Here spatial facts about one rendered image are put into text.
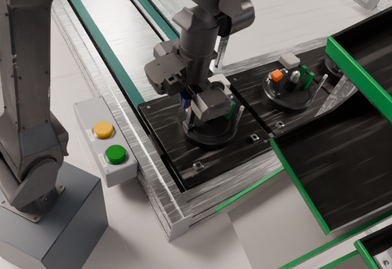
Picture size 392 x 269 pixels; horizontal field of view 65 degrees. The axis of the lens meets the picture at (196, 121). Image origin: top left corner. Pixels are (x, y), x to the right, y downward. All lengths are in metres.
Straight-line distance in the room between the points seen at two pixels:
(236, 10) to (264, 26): 0.84
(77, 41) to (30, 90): 0.59
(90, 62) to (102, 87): 0.10
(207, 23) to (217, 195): 0.34
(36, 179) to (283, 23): 1.16
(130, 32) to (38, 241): 0.71
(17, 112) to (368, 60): 0.35
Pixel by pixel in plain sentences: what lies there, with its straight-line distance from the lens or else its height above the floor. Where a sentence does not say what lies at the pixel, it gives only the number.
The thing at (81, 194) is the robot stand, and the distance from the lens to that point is 0.52.
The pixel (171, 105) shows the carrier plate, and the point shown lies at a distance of 0.74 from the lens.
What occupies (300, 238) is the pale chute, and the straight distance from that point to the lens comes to 0.54.
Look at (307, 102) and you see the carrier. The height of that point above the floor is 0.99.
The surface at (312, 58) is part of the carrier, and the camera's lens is 1.04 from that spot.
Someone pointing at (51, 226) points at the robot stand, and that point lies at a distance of 0.51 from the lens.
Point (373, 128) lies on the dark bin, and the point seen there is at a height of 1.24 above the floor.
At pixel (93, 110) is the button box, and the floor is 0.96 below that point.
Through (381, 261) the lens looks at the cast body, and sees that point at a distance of 0.39.
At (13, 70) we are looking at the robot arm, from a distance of 0.34.
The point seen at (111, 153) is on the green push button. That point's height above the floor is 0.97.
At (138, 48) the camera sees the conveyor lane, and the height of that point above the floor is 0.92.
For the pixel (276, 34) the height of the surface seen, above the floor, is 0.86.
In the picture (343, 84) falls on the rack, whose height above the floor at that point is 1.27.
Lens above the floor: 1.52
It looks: 50 degrees down
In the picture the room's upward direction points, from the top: 14 degrees clockwise
